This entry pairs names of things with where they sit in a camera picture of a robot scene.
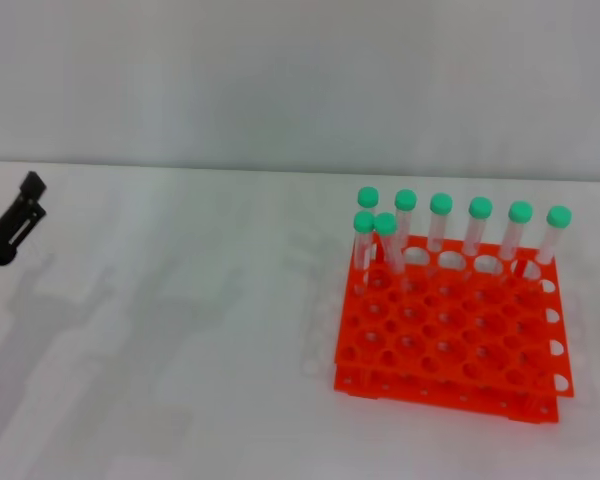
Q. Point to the green-capped clear test tube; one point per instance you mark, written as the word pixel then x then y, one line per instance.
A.
pixel 480 207
pixel 405 199
pixel 368 196
pixel 386 223
pixel 441 203
pixel 520 211
pixel 364 240
pixel 559 216

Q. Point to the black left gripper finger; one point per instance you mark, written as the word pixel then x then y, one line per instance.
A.
pixel 25 215

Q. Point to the orange test tube rack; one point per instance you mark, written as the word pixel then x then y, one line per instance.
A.
pixel 445 335

